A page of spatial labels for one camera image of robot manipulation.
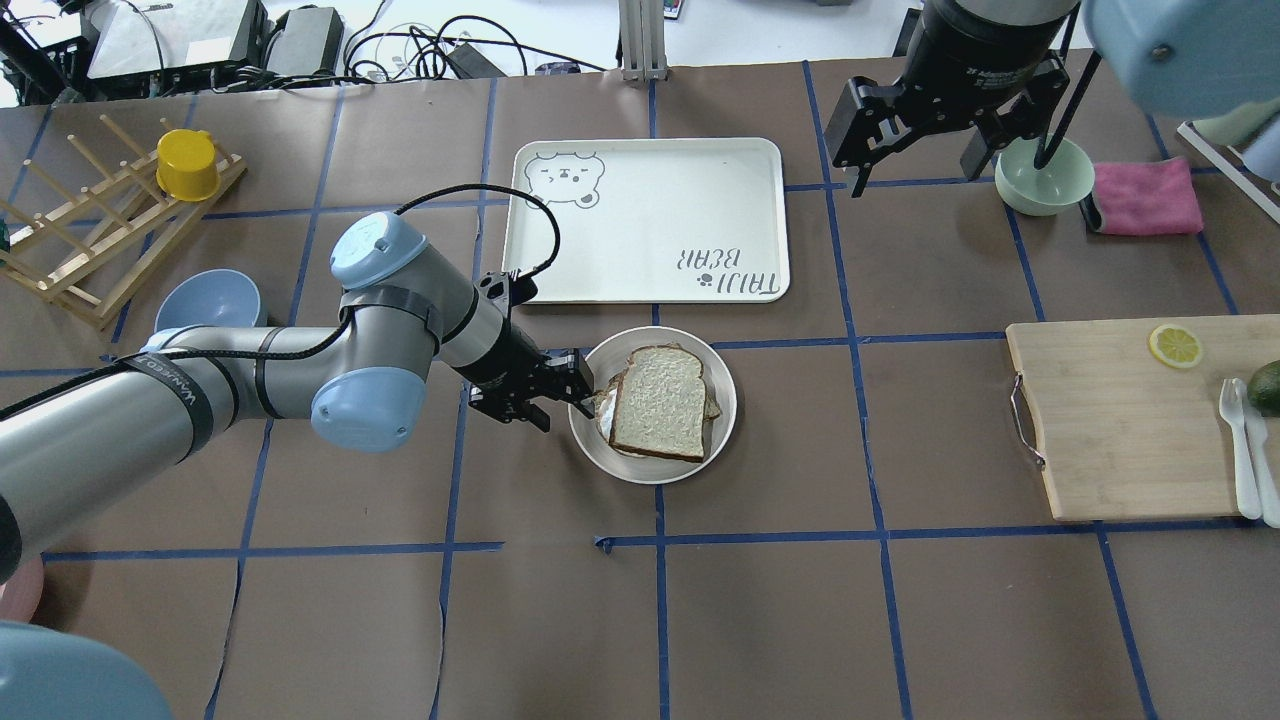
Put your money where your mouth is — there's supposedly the plain bread slice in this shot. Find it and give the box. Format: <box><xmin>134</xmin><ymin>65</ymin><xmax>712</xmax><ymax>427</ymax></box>
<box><xmin>608</xmin><ymin>345</ymin><xmax>708</xmax><ymax>462</ymax></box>

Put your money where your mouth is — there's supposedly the wooden cutting board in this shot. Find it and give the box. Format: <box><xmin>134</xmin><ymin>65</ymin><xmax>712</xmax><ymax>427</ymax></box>
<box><xmin>1005</xmin><ymin>314</ymin><xmax>1279</xmax><ymax>521</ymax></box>

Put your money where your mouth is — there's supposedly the green bowl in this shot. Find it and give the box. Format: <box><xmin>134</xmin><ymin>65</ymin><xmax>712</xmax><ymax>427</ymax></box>
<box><xmin>995</xmin><ymin>138</ymin><xmax>1094</xmax><ymax>217</ymax></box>

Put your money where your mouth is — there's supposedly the green avocado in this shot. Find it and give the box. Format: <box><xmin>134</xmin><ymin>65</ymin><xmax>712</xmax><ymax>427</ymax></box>
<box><xmin>1245</xmin><ymin>360</ymin><xmax>1280</xmax><ymax>418</ymax></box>

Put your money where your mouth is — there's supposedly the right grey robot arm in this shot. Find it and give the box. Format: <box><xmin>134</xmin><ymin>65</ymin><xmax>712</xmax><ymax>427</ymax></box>
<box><xmin>824</xmin><ymin>1</ymin><xmax>1279</xmax><ymax>196</ymax></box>

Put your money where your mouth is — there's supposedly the pink cloth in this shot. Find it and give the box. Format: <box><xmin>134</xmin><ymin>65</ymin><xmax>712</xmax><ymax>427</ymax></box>
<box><xmin>1078</xmin><ymin>158</ymin><xmax>1204</xmax><ymax>237</ymax></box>

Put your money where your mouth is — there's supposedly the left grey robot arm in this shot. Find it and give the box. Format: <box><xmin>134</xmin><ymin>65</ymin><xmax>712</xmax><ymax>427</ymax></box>
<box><xmin>1</xmin><ymin>211</ymin><xmax>594</xmax><ymax>578</ymax></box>

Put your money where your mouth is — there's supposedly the yellow cup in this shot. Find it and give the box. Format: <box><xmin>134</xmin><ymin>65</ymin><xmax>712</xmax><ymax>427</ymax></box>
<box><xmin>155</xmin><ymin>129</ymin><xmax>221</xmax><ymax>202</ymax></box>

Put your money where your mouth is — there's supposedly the bread slice under egg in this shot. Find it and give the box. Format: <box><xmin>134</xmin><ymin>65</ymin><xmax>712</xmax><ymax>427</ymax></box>
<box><xmin>620</xmin><ymin>343</ymin><xmax>721</xmax><ymax>423</ymax></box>

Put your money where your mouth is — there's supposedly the fried egg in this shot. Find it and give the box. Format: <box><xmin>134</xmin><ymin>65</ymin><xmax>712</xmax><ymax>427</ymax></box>
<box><xmin>594</xmin><ymin>387</ymin><xmax>618</xmax><ymax>445</ymax></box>

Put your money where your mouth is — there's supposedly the white bear tray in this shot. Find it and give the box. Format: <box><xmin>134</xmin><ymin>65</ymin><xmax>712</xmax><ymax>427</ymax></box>
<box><xmin>502</xmin><ymin>137</ymin><xmax>791</xmax><ymax>304</ymax></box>

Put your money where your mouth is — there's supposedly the black power adapter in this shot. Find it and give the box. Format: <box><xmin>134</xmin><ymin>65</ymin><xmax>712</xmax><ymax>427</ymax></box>
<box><xmin>892</xmin><ymin>6</ymin><xmax>923</xmax><ymax>56</ymax></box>

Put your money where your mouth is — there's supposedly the white plastic spoon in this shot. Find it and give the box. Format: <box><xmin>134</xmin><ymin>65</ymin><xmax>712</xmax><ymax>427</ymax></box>
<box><xmin>1231</xmin><ymin>378</ymin><xmax>1279</xmax><ymax>529</ymax></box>

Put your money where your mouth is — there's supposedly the blue bowl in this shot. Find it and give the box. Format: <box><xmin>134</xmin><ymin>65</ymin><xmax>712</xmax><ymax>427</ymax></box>
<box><xmin>154</xmin><ymin>268</ymin><xmax>268</xmax><ymax>333</ymax></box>

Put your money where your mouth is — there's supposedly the wooden dish rack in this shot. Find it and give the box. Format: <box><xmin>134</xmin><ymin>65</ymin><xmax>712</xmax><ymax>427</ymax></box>
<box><xmin>3</xmin><ymin>114</ymin><xmax>247</xmax><ymax>331</ymax></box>

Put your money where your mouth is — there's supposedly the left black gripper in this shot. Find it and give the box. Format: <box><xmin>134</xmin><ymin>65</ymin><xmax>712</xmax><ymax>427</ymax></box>
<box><xmin>460</xmin><ymin>272</ymin><xmax>596</xmax><ymax>433</ymax></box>

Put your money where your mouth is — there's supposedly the black cables bundle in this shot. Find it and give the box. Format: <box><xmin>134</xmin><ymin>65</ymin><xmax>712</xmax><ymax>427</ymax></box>
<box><xmin>340</xmin><ymin>0</ymin><xmax>611</xmax><ymax>83</ymax></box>

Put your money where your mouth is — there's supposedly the pink bowl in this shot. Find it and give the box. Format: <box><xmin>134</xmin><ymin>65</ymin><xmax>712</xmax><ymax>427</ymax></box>
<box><xmin>1</xmin><ymin>556</ymin><xmax>45</xmax><ymax>623</ymax></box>

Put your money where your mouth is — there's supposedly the cream round plate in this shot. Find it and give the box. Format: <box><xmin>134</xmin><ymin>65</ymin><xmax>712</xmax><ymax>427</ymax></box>
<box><xmin>570</xmin><ymin>325</ymin><xmax>737</xmax><ymax>486</ymax></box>

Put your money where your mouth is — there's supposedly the lemon slice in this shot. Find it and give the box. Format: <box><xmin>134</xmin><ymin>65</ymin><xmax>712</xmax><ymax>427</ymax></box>
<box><xmin>1147</xmin><ymin>323</ymin><xmax>1206</xmax><ymax>370</ymax></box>

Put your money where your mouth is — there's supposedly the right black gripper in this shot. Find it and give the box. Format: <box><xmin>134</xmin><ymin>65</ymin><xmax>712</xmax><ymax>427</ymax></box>
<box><xmin>828</xmin><ymin>50</ymin><xmax>1070</xmax><ymax>199</ymax></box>

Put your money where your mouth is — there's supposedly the aluminium frame post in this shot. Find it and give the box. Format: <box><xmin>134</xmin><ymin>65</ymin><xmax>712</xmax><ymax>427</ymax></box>
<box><xmin>617</xmin><ymin>1</ymin><xmax>669</xmax><ymax>82</ymax></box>

